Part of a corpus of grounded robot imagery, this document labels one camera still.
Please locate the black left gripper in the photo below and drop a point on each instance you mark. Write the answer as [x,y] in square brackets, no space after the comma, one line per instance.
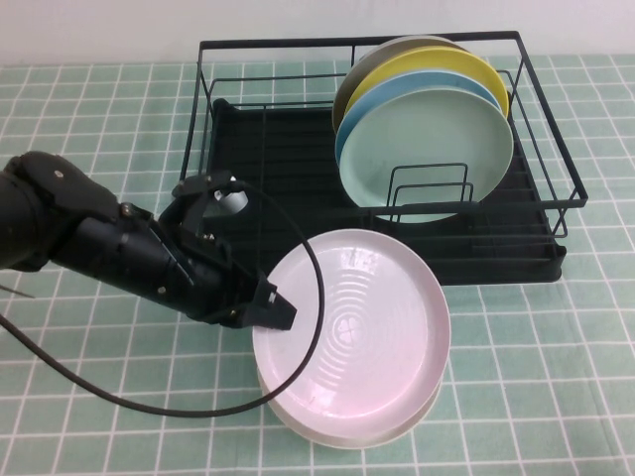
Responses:
[208,282]

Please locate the pink plate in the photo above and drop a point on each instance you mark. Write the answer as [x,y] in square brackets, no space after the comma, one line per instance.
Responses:
[377,347]

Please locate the white plate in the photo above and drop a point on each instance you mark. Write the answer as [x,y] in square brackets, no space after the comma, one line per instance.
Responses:
[347,440]

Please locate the mint green plate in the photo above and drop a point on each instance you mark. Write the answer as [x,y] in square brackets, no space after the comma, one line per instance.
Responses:
[426,139]

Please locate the blue plate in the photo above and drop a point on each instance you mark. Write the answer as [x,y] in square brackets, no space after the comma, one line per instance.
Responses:
[377,94]

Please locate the grey plate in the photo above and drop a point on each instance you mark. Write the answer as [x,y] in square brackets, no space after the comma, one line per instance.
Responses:
[356,74]

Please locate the yellow plate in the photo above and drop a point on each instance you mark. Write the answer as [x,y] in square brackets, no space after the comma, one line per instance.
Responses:
[436,62]

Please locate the black plastic drip tray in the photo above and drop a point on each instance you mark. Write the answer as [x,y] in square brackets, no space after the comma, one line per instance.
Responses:
[496,268]

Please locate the green checked tablecloth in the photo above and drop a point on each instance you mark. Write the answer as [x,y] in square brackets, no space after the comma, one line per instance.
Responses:
[546,347]

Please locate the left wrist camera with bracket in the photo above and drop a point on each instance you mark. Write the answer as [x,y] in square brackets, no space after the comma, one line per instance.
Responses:
[225,201]

